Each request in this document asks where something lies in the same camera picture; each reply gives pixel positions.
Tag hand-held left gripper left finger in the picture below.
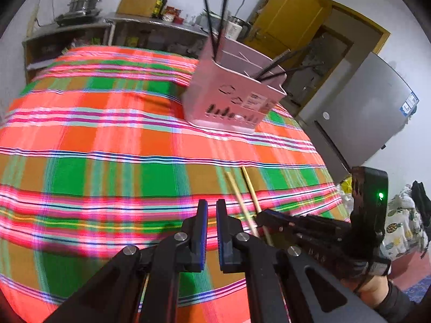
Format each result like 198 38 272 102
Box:
44 199 208 323

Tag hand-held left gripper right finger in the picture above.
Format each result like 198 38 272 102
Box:
216 199 388 323

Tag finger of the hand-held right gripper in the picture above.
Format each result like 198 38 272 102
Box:
279 230 349 278
255 209 351 239

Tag beige wooden chopstick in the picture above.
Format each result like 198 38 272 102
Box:
225 171 259 238
241 166 274 247

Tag pink plastic utensil holder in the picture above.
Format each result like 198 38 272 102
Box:
182 38 287 134

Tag metal chopstick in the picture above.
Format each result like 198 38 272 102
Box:
256 50 291 80

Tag person's right forearm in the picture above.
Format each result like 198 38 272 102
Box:
353 274 416 320

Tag yellow plastic bag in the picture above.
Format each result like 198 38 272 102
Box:
338 178 353 206

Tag pineapple print cloth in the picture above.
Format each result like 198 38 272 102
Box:
384 192 429 259

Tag black bag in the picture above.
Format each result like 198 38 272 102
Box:
411 181 431 238

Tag grey refrigerator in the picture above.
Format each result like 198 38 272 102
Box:
296 52 420 182

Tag plaid tablecloth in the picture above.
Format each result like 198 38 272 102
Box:
0 45 351 323

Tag white plastic container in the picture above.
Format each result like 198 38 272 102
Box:
227 20 244 40

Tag red food jars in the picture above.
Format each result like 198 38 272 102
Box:
163 6 184 23

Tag yellow door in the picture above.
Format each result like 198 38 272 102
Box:
252 0 332 56

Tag gas stove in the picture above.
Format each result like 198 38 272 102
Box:
54 8 102 27

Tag steel kitchen counter shelf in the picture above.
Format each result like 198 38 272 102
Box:
22 13 211 83

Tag yellow door frame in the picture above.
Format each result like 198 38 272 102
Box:
290 0 391 117

